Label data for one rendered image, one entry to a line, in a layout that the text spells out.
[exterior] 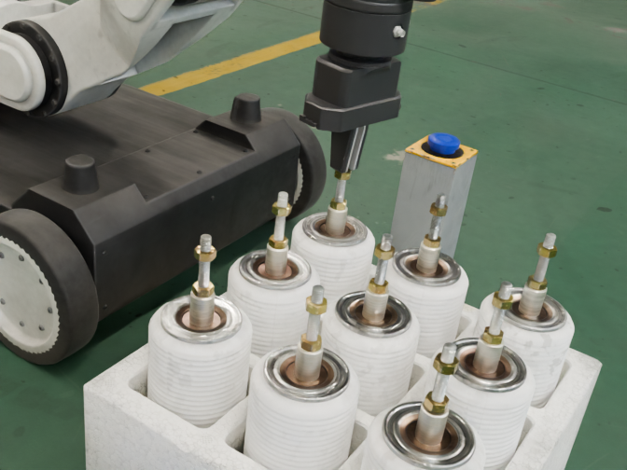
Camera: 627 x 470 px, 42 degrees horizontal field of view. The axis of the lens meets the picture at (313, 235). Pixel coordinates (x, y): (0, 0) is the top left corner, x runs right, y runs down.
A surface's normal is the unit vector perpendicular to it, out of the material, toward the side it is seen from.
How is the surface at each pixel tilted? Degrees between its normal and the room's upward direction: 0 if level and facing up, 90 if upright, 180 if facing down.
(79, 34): 90
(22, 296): 90
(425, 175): 90
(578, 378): 0
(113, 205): 45
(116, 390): 0
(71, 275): 55
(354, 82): 90
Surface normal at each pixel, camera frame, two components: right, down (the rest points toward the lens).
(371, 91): 0.68, 0.43
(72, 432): 0.11, -0.86
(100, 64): -0.54, 0.36
